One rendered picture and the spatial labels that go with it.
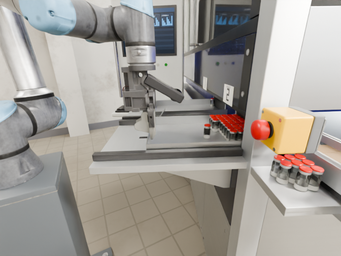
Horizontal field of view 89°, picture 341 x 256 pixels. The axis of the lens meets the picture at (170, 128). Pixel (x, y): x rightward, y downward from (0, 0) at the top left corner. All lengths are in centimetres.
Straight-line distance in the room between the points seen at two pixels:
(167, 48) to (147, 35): 90
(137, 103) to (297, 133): 35
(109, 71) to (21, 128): 278
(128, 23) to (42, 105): 42
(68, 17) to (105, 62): 297
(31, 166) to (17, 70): 30
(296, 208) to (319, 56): 29
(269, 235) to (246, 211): 13
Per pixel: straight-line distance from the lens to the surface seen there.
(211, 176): 59
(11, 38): 75
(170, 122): 72
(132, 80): 48
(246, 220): 60
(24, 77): 74
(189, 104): 106
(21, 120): 69
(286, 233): 69
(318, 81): 48
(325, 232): 76
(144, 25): 46
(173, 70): 136
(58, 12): 40
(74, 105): 320
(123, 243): 143
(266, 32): 43
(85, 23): 44
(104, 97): 340
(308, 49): 46
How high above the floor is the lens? 112
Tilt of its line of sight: 20 degrees down
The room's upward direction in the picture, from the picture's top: 1 degrees counter-clockwise
